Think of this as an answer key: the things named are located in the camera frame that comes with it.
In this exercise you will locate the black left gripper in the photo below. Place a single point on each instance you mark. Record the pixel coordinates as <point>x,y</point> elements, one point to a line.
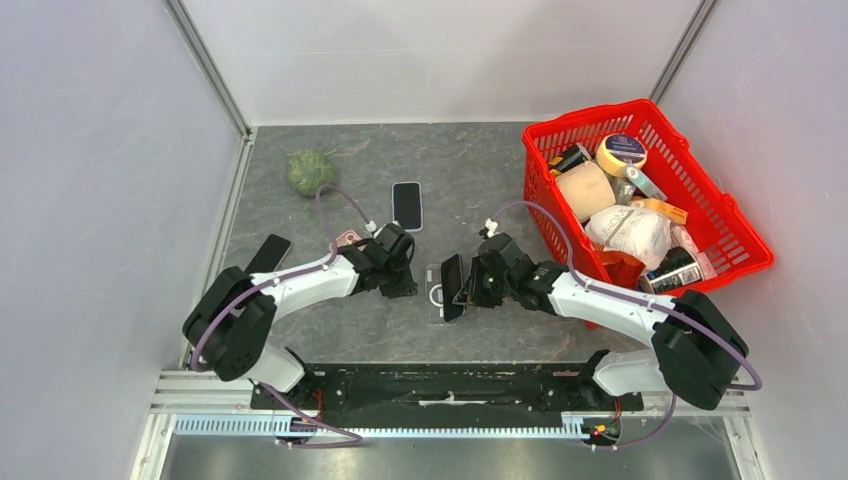
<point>406,287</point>

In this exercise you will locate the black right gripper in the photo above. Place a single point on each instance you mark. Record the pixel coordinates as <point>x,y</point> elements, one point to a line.
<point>471,294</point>

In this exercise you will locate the black smartphone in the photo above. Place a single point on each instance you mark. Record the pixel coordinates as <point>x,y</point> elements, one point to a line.
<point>452,282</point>
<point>407,208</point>
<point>270,255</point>

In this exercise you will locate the clear magsafe phone case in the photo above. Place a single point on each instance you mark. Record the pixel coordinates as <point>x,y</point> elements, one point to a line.
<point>434,298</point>

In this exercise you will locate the pink phone case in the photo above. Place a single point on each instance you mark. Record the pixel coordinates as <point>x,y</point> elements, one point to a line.
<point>348,238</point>

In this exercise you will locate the red plastic basket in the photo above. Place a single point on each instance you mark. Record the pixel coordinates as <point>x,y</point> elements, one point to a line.
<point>719,228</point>

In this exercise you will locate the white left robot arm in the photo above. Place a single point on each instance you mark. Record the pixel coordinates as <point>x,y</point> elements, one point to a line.
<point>230,326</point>

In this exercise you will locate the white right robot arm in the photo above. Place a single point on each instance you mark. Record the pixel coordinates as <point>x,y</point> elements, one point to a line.
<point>691,350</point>

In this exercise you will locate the green felt ball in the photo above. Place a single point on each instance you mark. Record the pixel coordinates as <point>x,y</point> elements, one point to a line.
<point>308,170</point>

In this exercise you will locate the white wrapped package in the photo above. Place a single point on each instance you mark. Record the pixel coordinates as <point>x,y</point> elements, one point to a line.
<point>639,232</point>

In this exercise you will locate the black yellow tool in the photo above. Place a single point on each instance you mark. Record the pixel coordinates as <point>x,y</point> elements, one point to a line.
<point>571,157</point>

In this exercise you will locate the teal white small packet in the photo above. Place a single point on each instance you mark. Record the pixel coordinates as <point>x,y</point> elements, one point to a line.
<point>643,183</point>

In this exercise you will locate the yellow masking tape roll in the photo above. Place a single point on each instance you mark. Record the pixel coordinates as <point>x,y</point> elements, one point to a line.
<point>618,151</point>

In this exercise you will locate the orange small box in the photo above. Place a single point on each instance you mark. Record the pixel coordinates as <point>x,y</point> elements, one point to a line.
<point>674,214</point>

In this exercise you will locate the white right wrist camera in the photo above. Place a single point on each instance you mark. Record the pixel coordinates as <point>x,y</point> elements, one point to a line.
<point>489,229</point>

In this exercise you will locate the black mounting base plate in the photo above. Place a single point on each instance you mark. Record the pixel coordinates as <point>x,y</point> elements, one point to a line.
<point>452,395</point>

